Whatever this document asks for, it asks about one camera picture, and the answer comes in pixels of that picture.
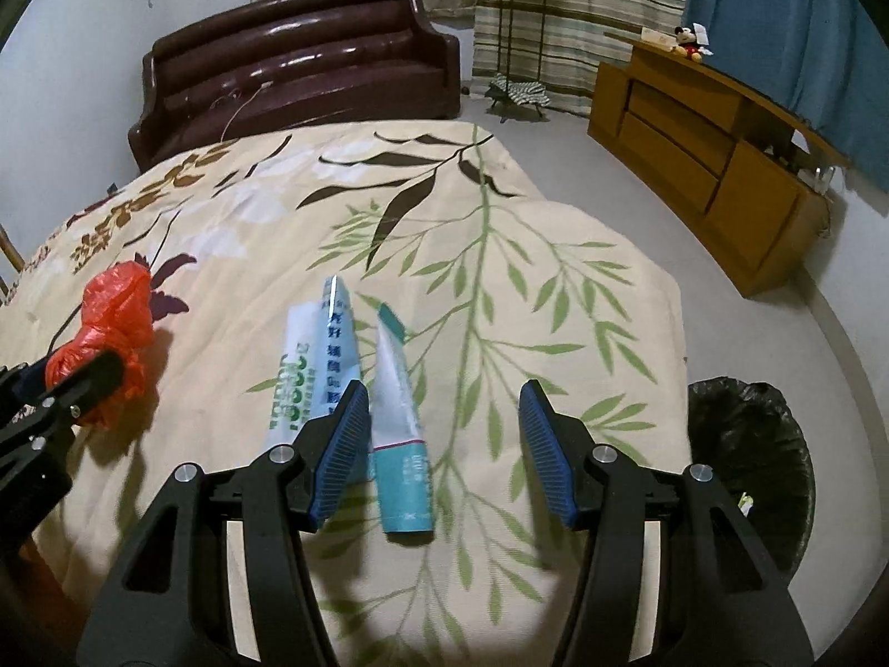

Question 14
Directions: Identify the black trash bin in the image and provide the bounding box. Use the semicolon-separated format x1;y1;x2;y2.
687;376;815;578

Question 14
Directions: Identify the white green toothpaste tube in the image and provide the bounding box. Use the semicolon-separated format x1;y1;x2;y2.
265;301;321;449

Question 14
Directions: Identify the teal toothpaste tube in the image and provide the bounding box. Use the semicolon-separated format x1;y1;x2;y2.
371;304;434;535

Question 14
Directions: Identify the blue toothpaste box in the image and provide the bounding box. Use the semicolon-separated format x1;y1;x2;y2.
311;276;362;417

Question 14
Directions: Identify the red plastic bag bundle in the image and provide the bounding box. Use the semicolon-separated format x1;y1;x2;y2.
44;261;154;431

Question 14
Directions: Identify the wooden chair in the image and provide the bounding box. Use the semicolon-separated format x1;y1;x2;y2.
0;226;26;300

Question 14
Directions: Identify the floral beige tablecloth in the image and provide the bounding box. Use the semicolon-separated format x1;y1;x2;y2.
2;121;688;665

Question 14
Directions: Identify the wooden sideboard cabinet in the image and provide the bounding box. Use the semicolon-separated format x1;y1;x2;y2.
588;42;848;298

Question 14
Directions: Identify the striped cloth on floor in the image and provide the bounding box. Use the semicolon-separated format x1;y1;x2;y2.
487;72;550;110

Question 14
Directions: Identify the dark brown leather sofa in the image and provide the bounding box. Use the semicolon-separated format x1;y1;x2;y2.
128;0;461;170

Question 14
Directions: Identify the striped curtain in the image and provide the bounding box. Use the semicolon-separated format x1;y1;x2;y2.
472;0;686;116

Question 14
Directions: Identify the mickey mouse toy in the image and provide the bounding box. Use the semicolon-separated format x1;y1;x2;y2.
672;23;713;63

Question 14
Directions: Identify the blue curtain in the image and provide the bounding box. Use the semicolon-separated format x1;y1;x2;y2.
686;0;887;190

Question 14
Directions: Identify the white cable on sofa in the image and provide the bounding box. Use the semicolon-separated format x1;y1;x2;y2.
217;79;276;145

